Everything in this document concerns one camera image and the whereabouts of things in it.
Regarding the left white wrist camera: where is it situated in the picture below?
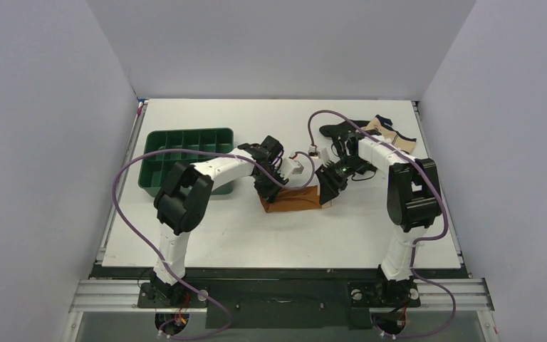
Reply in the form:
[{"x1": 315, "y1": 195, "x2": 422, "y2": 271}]
[{"x1": 278, "y1": 157, "x2": 304, "y2": 179}]

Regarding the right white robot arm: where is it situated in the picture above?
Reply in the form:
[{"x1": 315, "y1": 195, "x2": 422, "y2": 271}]
[{"x1": 315, "y1": 133, "x2": 442, "y2": 306}]

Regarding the purple cable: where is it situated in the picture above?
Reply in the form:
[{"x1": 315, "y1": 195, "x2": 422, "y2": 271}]
[
  {"x1": 307, "y1": 110, "x2": 457, "y2": 340},
  {"x1": 112, "y1": 149, "x2": 318, "y2": 341}
]

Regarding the beige underwear with dark trim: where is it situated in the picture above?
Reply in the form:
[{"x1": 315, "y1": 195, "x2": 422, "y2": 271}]
[{"x1": 362, "y1": 115, "x2": 417, "y2": 154}]

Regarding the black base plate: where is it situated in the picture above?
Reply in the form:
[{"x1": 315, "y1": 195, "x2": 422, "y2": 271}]
[{"x1": 90, "y1": 267, "x2": 487, "y2": 330}]

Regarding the black patterned underwear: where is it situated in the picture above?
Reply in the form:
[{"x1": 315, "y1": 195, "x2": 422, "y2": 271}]
[{"x1": 319, "y1": 120, "x2": 369, "y2": 140}]

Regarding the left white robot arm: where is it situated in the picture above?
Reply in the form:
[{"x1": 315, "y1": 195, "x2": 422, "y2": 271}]
[{"x1": 150, "y1": 136, "x2": 303, "y2": 306}]

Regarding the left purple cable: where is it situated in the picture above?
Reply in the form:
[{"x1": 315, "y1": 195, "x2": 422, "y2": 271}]
[{"x1": 112, "y1": 149, "x2": 318, "y2": 341}]

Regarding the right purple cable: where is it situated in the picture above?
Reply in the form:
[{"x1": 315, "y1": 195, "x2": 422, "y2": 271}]
[{"x1": 307, "y1": 110, "x2": 457, "y2": 340}]

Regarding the green compartment tray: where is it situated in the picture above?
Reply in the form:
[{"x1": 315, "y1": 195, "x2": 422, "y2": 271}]
[{"x1": 137, "y1": 128, "x2": 234, "y2": 197}]

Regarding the aluminium frame rail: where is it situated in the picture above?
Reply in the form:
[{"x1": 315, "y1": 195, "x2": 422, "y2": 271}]
[{"x1": 69, "y1": 278, "x2": 209, "y2": 314}]

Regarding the brown underwear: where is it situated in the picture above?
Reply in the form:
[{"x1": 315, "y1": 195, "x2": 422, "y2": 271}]
[{"x1": 259, "y1": 185, "x2": 333, "y2": 213}]

